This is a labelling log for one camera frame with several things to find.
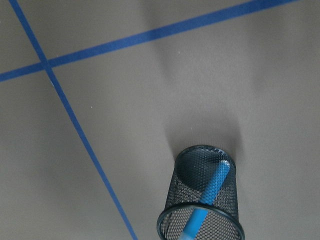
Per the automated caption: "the blue highlighter pen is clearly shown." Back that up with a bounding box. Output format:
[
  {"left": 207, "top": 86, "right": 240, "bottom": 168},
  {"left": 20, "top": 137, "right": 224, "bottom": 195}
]
[{"left": 178, "top": 160, "right": 230, "bottom": 240}]

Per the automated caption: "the near black mesh pen cup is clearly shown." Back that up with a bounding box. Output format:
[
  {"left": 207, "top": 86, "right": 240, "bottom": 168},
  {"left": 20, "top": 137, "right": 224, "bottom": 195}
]
[{"left": 157, "top": 145, "right": 245, "bottom": 240}]

